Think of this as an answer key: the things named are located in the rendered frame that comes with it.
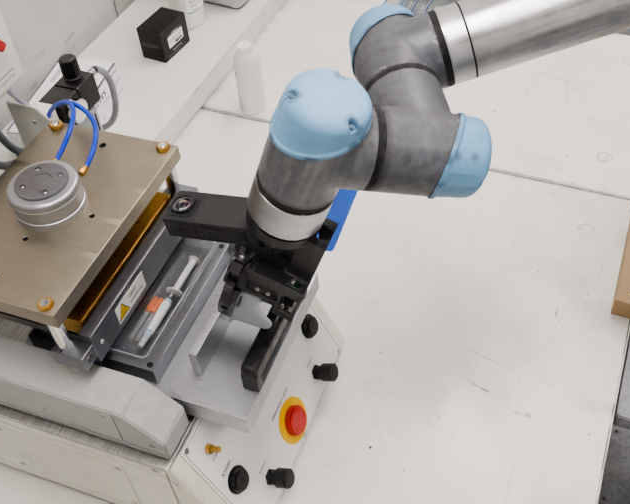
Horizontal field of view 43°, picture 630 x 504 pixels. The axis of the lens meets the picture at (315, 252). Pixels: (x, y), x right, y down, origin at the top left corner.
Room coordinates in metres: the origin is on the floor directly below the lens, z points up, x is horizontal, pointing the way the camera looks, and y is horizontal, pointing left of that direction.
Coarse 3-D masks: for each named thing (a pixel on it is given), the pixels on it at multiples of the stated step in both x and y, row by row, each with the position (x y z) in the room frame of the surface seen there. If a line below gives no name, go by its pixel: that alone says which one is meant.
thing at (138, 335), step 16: (192, 240) 0.69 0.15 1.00; (176, 256) 0.67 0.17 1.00; (192, 256) 0.66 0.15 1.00; (160, 272) 0.64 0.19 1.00; (176, 272) 0.64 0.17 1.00; (192, 272) 0.64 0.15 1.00; (160, 288) 0.62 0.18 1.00; (176, 288) 0.62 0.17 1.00; (144, 304) 0.60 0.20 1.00; (160, 304) 0.59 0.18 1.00; (176, 304) 0.59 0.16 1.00; (128, 320) 0.57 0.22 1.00; (144, 320) 0.57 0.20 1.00; (160, 320) 0.57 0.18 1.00; (128, 336) 0.55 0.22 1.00; (144, 336) 0.55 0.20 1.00; (128, 352) 0.53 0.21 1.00; (144, 352) 0.53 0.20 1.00
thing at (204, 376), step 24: (216, 288) 0.64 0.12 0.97; (312, 288) 0.63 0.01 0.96; (216, 312) 0.57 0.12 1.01; (264, 312) 0.59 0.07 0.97; (192, 336) 0.57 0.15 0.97; (216, 336) 0.55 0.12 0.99; (240, 336) 0.56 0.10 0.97; (288, 336) 0.56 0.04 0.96; (192, 360) 0.51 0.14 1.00; (216, 360) 0.53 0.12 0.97; (240, 360) 0.53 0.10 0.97; (168, 384) 0.50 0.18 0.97; (192, 384) 0.50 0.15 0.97; (216, 384) 0.50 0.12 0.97; (240, 384) 0.50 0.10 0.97; (264, 384) 0.49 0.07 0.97; (192, 408) 0.48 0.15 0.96; (216, 408) 0.47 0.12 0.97; (240, 408) 0.47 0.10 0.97
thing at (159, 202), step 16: (160, 192) 0.72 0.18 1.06; (160, 208) 0.70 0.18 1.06; (144, 224) 0.67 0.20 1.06; (128, 240) 0.65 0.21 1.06; (112, 256) 0.62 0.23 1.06; (128, 256) 0.62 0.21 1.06; (112, 272) 0.60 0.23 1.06; (96, 288) 0.58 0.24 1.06; (80, 304) 0.56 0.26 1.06; (96, 304) 0.56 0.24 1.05; (16, 320) 0.57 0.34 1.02; (80, 320) 0.54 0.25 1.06
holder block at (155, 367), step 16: (224, 256) 0.67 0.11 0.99; (208, 272) 0.64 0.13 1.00; (192, 288) 0.62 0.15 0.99; (208, 288) 0.63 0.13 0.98; (192, 304) 0.60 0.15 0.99; (176, 320) 0.57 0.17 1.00; (192, 320) 0.59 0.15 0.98; (32, 336) 0.57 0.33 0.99; (48, 336) 0.57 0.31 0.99; (176, 336) 0.55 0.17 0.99; (160, 352) 0.53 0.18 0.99; (112, 368) 0.53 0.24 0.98; (128, 368) 0.52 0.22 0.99; (144, 368) 0.51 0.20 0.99; (160, 368) 0.52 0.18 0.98
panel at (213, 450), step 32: (320, 320) 0.69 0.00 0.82; (288, 352) 0.62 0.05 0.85; (320, 352) 0.66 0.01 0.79; (288, 384) 0.59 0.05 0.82; (320, 384) 0.62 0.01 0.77; (192, 448) 0.45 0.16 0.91; (224, 448) 0.47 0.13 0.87; (256, 448) 0.50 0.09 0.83; (288, 448) 0.52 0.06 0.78; (224, 480) 0.44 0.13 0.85; (256, 480) 0.46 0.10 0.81
